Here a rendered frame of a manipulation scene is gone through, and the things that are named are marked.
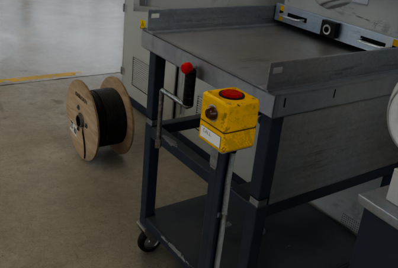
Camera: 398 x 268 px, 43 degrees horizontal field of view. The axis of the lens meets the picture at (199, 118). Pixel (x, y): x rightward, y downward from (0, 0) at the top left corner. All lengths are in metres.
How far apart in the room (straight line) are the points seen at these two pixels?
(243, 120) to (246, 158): 1.40
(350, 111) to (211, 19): 0.58
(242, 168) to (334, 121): 1.06
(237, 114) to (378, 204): 0.31
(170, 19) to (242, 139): 0.75
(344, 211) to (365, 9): 0.78
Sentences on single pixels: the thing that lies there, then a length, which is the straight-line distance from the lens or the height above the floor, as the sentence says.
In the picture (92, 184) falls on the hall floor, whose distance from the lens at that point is 2.39.
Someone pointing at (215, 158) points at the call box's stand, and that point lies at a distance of 1.00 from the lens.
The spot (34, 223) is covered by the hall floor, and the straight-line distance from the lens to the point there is 2.15.
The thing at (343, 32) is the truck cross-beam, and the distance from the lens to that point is 1.68.
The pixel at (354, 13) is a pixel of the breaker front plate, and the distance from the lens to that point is 1.67.
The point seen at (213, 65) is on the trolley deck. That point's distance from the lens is 1.31.
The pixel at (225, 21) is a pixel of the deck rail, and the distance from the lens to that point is 1.76.
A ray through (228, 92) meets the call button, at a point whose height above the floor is 0.91.
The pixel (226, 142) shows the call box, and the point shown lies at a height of 0.82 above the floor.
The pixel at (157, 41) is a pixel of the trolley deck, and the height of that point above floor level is 0.83.
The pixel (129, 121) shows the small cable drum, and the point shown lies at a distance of 2.45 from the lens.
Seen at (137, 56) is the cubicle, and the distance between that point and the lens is 3.08.
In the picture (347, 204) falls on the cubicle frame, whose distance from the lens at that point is 1.99.
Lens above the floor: 1.23
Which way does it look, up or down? 23 degrees down
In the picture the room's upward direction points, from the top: 6 degrees clockwise
